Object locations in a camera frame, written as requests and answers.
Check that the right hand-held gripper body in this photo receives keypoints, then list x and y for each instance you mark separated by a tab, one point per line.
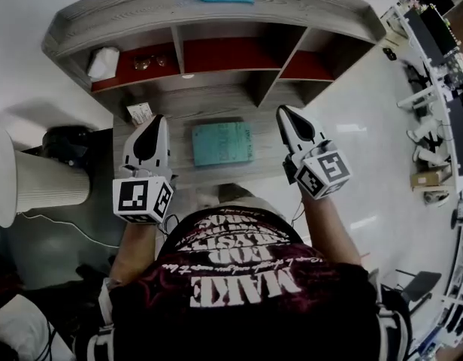
310	152

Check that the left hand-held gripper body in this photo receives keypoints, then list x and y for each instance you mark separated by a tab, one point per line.
141	162

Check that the teal book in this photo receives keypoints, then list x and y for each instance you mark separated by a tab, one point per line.
222	144

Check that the grey wooden shelf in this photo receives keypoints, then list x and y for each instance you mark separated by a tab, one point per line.
216	17

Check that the person's left forearm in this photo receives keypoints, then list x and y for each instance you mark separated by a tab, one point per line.
137	246

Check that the person's right forearm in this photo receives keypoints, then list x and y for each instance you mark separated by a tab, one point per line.
329	228

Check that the small white printed card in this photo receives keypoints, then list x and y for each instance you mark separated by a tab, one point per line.
139	114

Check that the black round device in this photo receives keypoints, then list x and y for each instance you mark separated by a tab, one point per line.
66	143

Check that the khaki shorts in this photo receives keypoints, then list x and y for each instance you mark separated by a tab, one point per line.
250	203

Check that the eyeglasses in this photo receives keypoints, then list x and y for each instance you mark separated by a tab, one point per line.
149	62

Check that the white tissue packet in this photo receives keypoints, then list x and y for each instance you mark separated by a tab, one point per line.
101	63

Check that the white ribbed cylinder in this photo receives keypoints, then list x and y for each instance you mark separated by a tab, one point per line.
36	179

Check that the cardboard box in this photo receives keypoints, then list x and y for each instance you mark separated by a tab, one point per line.
428	179

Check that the small black floor object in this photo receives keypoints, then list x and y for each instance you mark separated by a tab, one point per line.
389	53

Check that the long white desk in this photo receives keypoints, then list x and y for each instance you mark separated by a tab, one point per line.
447	100

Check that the black monitor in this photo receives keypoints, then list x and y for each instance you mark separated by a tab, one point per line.
427	38

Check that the black chair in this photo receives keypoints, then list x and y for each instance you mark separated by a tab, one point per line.
421	286

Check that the dark printed t-shirt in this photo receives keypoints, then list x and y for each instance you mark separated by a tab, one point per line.
235	314

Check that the white cushion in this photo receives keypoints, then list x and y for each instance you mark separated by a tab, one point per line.
17	329

